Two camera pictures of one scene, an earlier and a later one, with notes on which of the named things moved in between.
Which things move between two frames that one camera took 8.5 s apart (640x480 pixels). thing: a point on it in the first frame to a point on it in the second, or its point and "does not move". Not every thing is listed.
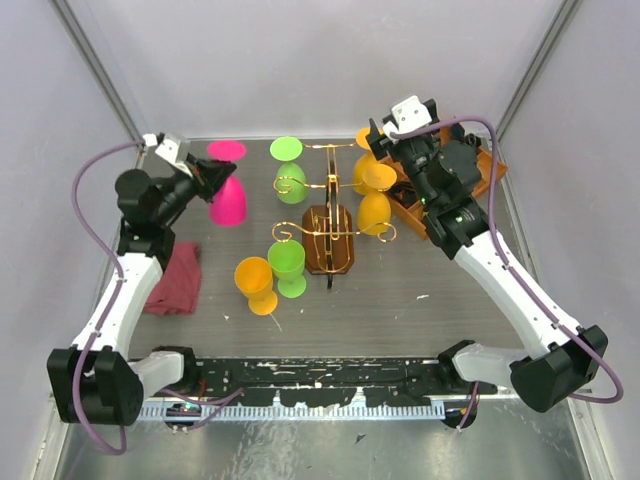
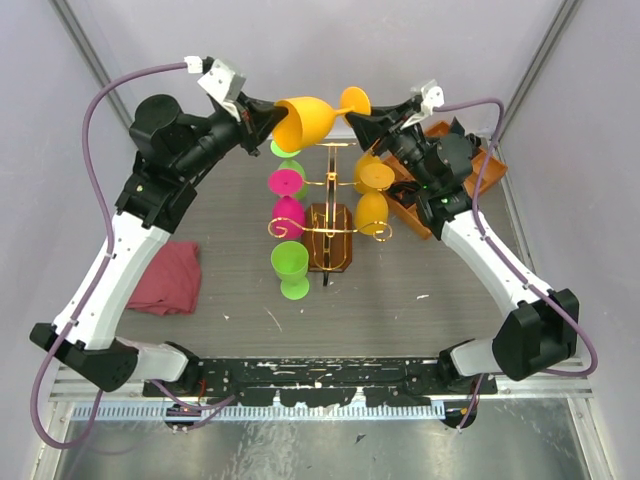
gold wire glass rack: [328, 230] does not move
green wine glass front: [287, 260] does not move
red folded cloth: [179, 286] does not move
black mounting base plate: [379, 380] does not move
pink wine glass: [229, 206] to [288, 212]
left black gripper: [208, 175] to [258, 118]
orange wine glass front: [254, 277] to [309, 120]
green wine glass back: [291, 184] does not move
